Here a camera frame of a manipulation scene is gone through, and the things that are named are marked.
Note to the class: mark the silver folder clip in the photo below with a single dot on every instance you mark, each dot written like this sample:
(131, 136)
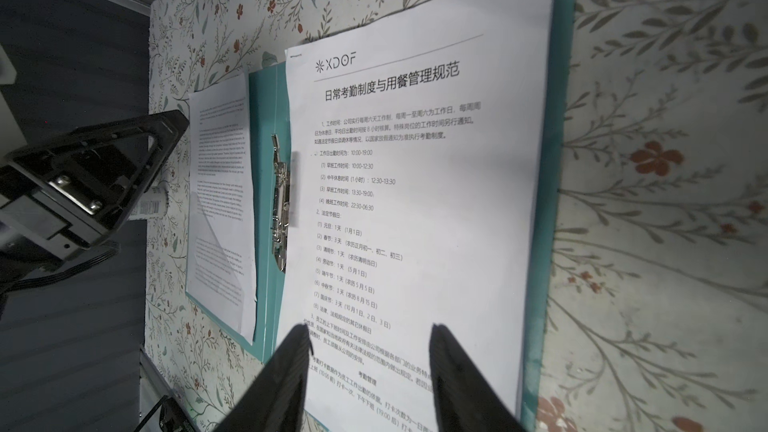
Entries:
(281, 206)

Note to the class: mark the English text paper sheet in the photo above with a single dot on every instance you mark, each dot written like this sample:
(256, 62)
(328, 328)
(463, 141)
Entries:
(221, 261)

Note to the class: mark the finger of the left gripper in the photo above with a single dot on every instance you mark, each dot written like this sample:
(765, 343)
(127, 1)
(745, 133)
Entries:
(68, 194)

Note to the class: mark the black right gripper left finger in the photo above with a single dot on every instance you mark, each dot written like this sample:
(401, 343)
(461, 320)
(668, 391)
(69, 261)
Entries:
(275, 400)

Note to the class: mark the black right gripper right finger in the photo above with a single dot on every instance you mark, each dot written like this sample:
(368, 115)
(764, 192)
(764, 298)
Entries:
(463, 399)

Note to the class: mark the teal file folder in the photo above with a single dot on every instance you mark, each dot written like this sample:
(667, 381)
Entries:
(270, 114)

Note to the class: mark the Chinese title paper sheet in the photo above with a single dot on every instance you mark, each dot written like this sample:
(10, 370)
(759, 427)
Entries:
(415, 157)

